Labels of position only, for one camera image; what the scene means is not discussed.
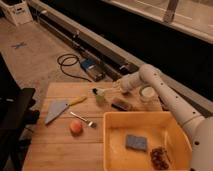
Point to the black stand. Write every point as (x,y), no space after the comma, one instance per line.
(15,114)

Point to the green plastic cup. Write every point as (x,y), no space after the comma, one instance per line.
(100,98)

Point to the white dish brush black bristles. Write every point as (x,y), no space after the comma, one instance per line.
(101,91)

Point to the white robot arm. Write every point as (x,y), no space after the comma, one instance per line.
(198,129)

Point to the metal fork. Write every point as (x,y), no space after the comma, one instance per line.
(88,122)

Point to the blue power box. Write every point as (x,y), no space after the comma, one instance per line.
(92,69)

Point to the black rectangular block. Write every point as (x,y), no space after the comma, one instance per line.
(121,105)

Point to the blue sponge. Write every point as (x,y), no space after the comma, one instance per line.
(136,142)

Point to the orange peach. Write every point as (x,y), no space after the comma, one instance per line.
(76,127)

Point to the spatula with yellow handle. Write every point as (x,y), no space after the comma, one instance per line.
(57,107)

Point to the white cardboard box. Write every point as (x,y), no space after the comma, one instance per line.
(17,13)

